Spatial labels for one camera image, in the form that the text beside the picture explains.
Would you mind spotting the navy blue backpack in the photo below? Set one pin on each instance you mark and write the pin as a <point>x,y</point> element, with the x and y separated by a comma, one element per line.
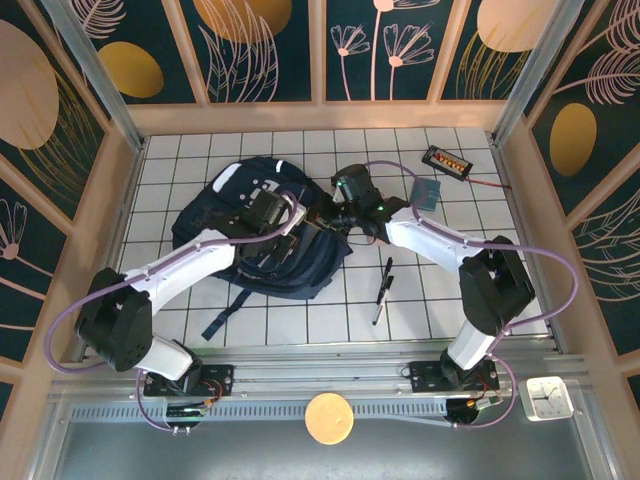
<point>295,275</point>

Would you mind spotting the small blue notebook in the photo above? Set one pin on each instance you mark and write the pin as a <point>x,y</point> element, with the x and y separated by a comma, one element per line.
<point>427,192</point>

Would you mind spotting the black marker pen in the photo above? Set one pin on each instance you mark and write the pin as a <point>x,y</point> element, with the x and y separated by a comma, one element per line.
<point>386,275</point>

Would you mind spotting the black silver pen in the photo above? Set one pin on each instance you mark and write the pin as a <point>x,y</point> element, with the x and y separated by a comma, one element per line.
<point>377,312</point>

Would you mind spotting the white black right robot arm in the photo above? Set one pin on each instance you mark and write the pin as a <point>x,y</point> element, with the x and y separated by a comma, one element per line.
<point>430,240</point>

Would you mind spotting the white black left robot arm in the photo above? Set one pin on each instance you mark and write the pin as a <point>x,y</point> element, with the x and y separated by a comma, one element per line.
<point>190,260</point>

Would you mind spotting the black board with yellow connectors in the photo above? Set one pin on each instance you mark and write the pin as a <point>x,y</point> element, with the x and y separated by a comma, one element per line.
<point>445,161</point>

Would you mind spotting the round cork disc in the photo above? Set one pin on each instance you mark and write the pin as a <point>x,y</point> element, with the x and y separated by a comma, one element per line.
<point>329,419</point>

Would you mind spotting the white square clock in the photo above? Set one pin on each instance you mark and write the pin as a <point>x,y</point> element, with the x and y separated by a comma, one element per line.
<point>546,399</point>

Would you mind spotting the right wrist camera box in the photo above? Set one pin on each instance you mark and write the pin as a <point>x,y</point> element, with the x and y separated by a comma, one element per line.
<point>338,195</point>

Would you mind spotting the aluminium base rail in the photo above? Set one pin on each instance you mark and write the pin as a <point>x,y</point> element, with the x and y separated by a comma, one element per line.
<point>320,372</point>

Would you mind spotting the aluminium corner post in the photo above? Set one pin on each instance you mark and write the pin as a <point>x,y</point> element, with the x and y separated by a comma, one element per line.
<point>535,65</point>
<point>100,85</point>

